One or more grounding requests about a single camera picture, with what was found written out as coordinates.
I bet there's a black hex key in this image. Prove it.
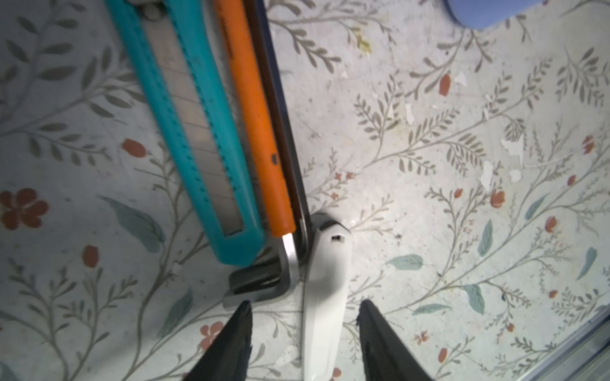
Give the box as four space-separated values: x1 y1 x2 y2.
223 1 312 308

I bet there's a teal utility knife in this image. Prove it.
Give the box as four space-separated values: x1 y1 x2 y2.
106 1 265 268

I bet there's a white marker pen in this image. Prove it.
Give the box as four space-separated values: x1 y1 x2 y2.
301 219 354 380

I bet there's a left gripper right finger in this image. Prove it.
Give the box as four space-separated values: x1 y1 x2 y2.
357 299 432 381

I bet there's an orange pencil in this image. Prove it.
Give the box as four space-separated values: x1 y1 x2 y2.
214 1 297 257

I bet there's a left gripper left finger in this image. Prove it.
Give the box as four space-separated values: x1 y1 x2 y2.
184 301 253 381

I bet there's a white blue tool box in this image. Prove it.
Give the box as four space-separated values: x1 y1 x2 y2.
444 0 542 30

